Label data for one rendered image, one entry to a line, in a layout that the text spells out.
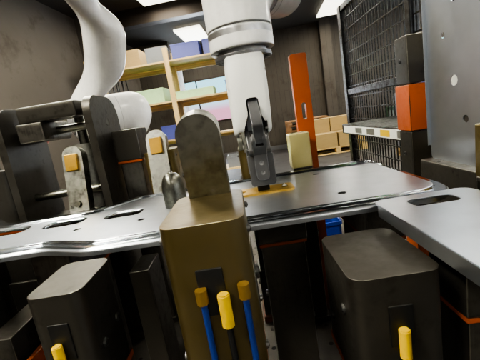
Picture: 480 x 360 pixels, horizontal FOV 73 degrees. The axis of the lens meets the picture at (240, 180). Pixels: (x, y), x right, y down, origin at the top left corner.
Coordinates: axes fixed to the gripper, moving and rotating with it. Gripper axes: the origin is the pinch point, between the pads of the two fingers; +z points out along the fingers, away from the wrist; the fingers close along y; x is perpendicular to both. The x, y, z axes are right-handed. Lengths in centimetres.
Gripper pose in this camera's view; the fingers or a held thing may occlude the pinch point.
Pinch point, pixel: (260, 170)
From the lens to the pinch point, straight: 45.4
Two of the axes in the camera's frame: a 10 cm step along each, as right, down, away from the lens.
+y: 0.1, 1.9, -9.8
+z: 1.6, 9.7, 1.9
